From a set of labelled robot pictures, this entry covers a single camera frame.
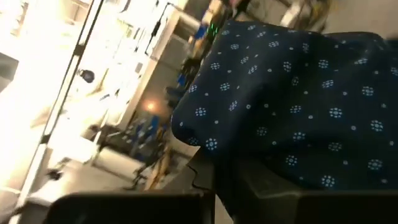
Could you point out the black hanging camera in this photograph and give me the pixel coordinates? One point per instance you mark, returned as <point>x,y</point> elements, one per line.
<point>87,76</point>

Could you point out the navy dotted cloth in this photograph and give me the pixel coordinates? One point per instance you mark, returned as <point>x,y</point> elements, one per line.
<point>295,93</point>

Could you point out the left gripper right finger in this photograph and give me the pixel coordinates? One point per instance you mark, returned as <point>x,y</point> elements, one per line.
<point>264,202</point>

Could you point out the black overhead rail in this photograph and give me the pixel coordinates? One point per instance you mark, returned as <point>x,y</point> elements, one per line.
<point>78,50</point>

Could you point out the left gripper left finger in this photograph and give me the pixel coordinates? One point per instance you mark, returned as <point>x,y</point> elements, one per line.
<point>140,208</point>

